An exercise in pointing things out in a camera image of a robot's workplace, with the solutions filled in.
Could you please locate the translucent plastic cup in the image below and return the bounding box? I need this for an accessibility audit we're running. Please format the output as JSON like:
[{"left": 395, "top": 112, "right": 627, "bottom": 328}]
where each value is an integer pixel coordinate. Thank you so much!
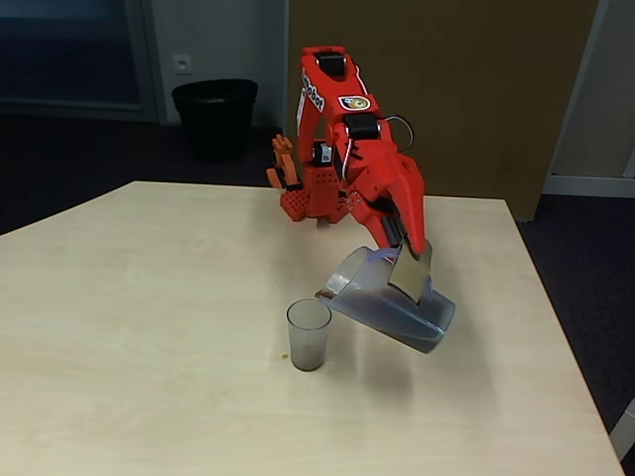
[{"left": 286, "top": 297, "right": 332, "bottom": 372}]

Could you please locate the large translucent plastic pitcher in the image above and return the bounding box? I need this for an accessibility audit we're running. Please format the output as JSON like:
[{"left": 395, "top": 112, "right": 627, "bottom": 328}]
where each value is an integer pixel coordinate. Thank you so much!
[{"left": 316, "top": 241, "right": 456, "bottom": 356}]

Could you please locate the window with grey frame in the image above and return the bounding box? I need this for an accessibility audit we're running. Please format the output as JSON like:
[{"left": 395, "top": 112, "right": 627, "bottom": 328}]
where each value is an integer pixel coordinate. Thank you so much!
[{"left": 0, "top": 0, "right": 163, "bottom": 123}]

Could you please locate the brown pin board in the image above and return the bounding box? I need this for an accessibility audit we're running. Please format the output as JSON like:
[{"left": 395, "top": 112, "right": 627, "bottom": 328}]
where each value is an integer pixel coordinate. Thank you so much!
[{"left": 287, "top": 0, "right": 602, "bottom": 222}]

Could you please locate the orange table clamp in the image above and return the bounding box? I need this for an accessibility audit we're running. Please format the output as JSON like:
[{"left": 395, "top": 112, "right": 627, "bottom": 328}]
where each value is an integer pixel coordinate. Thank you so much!
[{"left": 265, "top": 133, "right": 304, "bottom": 192}]

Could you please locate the black trash bin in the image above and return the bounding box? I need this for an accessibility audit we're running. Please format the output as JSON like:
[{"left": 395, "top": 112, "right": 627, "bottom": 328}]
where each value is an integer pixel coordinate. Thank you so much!
[{"left": 171, "top": 78, "right": 260, "bottom": 164}]

